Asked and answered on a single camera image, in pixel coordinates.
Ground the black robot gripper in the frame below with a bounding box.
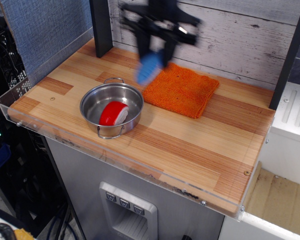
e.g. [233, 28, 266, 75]
[120, 0, 201, 68]

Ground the blue handled metal spoon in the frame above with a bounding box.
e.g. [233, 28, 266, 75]
[135, 49, 164, 86]

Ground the orange folded cloth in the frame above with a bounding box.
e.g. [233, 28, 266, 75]
[142, 63, 220, 119]

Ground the small steel pot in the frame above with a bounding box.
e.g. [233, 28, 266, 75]
[80, 77, 144, 139]

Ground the red and white toy cheese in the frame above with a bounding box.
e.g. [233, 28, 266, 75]
[99, 101, 129, 126]

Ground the blue fabric panel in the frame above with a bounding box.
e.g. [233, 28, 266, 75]
[0, 0, 94, 86]

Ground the clear acrylic table guard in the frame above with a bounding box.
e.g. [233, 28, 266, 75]
[0, 40, 275, 219]

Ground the grey toy fridge cabinet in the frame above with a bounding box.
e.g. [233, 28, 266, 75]
[47, 139, 224, 240]

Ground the black equipment rack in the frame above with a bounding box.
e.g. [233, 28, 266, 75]
[0, 6, 77, 240]

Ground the white toy sink unit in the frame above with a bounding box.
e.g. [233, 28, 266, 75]
[219, 82, 300, 240]

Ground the black vertical post left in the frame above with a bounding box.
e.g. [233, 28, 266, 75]
[89, 0, 113, 58]

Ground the black vertical post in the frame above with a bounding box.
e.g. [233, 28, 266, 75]
[89, 0, 113, 58]
[268, 16, 300, 110]

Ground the black vertical post right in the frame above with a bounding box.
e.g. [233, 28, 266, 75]
[268, 16, 300, 110]

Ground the blue cable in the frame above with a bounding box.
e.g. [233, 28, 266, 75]
[48, 204, 78, 240]

